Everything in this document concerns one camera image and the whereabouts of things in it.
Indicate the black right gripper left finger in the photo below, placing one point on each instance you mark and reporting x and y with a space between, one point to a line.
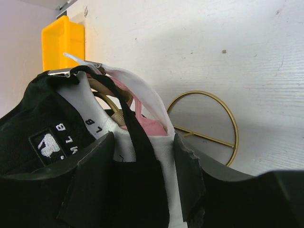
66 194

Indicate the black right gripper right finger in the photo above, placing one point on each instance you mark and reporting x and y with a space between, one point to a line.
216 196

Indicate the black cap white logo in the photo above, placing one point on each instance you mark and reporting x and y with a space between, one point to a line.
44 128

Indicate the beige cap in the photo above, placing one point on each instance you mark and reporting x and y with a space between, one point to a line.
102 92

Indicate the pink cap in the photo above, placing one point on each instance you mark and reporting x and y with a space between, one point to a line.
151 127

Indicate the yellow plastic tray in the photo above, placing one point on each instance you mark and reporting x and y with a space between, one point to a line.
60 37

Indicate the gold wire hat stand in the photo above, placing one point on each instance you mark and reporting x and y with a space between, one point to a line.
208 122

